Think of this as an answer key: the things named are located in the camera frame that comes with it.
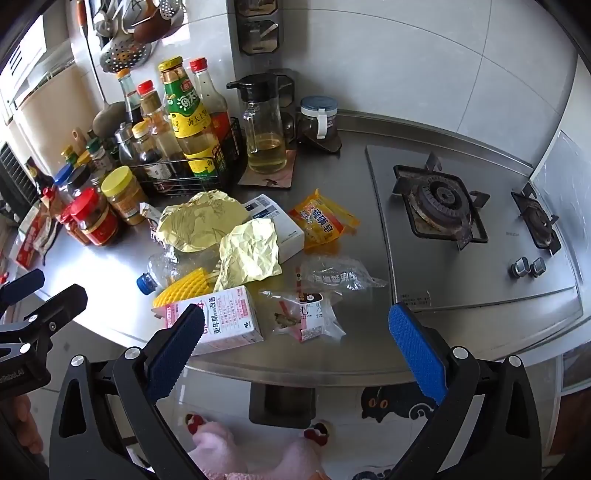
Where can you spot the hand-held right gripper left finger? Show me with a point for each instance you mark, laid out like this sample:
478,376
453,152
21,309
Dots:
175,350

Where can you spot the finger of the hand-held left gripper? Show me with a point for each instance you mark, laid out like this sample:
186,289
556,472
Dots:
60,302
23,282

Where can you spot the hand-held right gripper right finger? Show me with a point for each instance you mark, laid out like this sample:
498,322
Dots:
415,350

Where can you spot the pink and white carton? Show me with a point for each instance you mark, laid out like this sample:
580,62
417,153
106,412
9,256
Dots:
231,323

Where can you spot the dark square trash bin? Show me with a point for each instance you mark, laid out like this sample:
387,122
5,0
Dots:
281,406

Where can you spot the yellow foil bag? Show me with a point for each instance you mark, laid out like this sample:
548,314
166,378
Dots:
198,221

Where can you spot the white medicine box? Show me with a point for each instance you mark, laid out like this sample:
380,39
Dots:
287,236

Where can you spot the person's left hand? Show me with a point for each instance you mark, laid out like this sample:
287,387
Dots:
27,424

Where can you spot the red snack packets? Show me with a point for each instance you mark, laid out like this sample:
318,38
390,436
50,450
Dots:
37,230

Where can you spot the yellow foam net sleeve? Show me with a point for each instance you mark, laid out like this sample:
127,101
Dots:
184,288

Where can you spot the small red lid sauce jar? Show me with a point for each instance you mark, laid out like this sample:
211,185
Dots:
71,226

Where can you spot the red and white slipper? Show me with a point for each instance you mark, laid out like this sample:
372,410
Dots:
317,433
195,423

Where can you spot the steel gas stove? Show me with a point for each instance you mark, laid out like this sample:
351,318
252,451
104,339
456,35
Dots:
461,281

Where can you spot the crushed clear plastic bottle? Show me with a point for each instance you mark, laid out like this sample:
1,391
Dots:
161,268

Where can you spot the large red lid sauce jar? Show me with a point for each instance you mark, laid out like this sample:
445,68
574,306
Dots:
94,217

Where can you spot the black slatted crate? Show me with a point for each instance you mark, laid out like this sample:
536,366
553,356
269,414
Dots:
14,175

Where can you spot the clear printed plastic bag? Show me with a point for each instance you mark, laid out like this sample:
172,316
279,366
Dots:
337,276

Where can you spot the clear packet with pink print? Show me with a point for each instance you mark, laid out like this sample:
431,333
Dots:
309,318

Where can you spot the pink slippers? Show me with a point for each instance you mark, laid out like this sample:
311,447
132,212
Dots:
217,454

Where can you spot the small crumpled yellow paper wrapper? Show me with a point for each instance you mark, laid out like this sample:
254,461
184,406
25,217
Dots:
249,258

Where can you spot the silver foil wrapper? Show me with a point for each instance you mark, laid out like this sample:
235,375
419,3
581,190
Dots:
150,216

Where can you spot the yellow lid jar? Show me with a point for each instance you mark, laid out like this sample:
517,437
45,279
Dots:
122,194

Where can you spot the steel stove knob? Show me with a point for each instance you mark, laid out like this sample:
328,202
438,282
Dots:
520,267
538,267

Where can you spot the large black burner pan support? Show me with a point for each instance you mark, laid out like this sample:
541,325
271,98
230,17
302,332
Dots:
438,198

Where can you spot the orange snack packet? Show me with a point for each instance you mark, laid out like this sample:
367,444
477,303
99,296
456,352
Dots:
321,217

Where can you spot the steel pepper shaker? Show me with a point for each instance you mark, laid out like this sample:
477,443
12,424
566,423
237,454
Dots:
124,141

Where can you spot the small dark bottle pale cap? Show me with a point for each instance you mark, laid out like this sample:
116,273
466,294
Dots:
147,147

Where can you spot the small black burner pan support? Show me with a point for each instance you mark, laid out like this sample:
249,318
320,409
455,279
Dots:
538,221

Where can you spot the pink square coaster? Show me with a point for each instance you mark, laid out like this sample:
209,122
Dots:
274,180

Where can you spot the dark soy sauce bottle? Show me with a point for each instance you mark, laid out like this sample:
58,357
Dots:
131,104

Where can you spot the brown red cap sauce bottle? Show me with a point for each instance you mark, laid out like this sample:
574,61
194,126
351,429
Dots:
154,110

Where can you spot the glass oil jug black lid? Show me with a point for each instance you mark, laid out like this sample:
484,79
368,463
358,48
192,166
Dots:
263,152

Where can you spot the steel splash guard panel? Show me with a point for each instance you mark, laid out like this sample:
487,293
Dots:
565,194

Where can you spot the dark brown jar stand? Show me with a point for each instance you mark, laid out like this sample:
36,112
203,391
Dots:
323,144

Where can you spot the steel slotted skimmer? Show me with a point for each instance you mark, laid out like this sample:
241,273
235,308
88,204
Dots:
124,57

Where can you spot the glass spice jar white lid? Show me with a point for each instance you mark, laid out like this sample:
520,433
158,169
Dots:
318,115

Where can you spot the tall clear red cap bottle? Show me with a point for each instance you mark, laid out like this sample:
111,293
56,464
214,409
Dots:
208,94

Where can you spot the brown hanging ladle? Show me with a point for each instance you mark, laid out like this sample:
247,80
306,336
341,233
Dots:
157,27

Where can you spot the white wall appliance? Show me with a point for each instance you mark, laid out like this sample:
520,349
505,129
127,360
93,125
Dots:
32,69

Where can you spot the black wall spice boxes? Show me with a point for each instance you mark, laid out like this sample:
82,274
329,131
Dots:
256,27

